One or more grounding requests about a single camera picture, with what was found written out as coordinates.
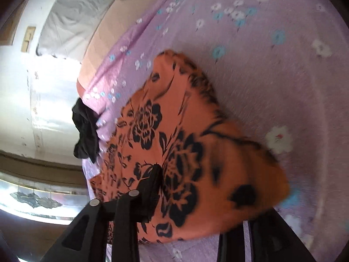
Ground black crumpled garment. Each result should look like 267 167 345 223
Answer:
72 98 99 163

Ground grey pillow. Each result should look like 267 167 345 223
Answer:
36 0 114 62

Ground orange black floral garment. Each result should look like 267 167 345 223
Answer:
91 50 289 244

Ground purple floral bedsheet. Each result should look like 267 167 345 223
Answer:
83 0 348 261

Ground pink quilted mattress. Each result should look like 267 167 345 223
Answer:
76 0 158 97

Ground stained glass window panel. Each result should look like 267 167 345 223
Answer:
1 180 89 225

